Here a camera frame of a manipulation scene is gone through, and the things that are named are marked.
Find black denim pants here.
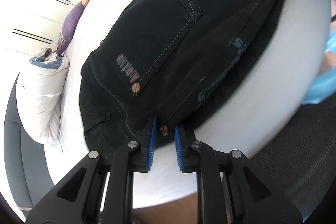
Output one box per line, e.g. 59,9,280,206
79,0,284,157

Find dark grey headboard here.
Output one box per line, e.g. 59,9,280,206
3,83,54,216

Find white bed mattress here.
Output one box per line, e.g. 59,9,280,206
41,0,332,210

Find blue sleeve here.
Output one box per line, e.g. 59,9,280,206
302,30,335,105

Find folded grey duvet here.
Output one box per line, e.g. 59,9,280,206
16,44,70,144

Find purple cushion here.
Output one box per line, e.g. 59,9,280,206
57,2,85,55

